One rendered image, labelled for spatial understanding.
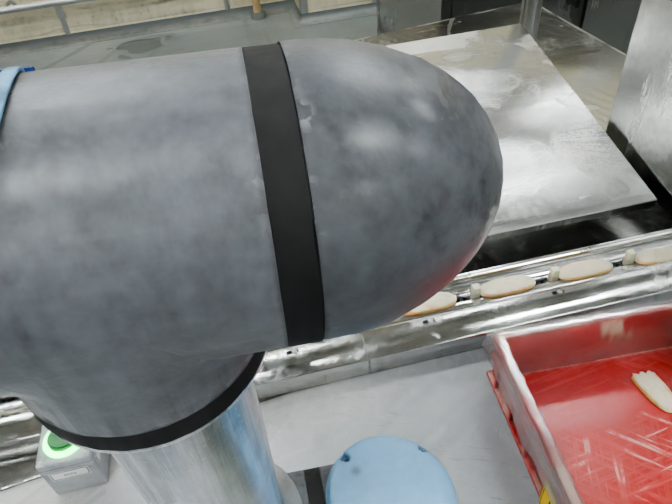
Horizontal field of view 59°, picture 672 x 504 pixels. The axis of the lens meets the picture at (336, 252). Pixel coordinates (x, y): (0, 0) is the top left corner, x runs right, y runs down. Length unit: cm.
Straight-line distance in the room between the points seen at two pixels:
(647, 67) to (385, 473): 91
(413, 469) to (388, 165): 41
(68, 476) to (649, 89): 113
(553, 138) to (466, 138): 107
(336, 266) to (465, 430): 72
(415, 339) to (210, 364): 71
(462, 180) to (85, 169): 12
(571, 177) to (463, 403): 51
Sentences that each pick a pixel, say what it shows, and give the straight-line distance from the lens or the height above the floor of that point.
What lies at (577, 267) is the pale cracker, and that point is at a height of 86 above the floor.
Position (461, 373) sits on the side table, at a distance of 95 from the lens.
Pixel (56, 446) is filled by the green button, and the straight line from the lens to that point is 89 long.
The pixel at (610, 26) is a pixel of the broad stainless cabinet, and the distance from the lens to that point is 303.
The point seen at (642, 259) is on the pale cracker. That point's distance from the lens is 114.
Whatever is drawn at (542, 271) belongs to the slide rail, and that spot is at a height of 85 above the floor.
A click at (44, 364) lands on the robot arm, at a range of 21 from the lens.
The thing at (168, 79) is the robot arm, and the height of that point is 150.
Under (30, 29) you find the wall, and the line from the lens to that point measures 473.
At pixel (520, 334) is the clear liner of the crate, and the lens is 88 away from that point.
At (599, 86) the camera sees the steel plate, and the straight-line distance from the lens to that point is 172.
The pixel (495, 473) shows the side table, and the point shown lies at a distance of 87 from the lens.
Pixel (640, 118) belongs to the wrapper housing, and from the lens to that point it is 126.
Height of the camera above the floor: 159
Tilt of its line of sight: 43 degrees down
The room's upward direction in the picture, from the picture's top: 6 degrees counter-clockwise
